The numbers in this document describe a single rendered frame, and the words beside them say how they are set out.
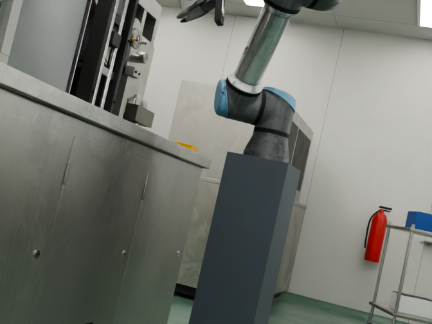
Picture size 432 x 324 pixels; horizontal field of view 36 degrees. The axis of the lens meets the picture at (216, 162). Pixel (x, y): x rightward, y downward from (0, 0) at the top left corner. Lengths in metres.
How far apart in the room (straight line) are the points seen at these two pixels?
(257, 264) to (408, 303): 3.31
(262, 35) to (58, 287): 0.90
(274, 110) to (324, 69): 4.86
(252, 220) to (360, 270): 4.67
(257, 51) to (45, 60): 0.67
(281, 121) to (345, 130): 4.68
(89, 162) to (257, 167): 0.55
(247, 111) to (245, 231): 0.37
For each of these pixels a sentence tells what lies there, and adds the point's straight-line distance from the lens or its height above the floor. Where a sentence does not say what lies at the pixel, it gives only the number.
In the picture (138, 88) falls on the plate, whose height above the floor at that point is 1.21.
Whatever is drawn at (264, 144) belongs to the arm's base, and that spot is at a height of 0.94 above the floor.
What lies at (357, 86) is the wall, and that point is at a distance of 6.83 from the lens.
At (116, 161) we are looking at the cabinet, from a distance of 1.87.
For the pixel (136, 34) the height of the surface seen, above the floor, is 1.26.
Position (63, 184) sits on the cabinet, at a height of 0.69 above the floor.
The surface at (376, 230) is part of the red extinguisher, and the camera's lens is 6.45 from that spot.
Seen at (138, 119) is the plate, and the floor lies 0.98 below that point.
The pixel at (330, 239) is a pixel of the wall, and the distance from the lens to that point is 6.66.
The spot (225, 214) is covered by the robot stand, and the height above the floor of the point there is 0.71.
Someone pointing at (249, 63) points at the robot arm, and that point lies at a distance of 1.99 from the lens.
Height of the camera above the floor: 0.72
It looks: 4 degrees up
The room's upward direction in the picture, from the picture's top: 13 degrees clockwise
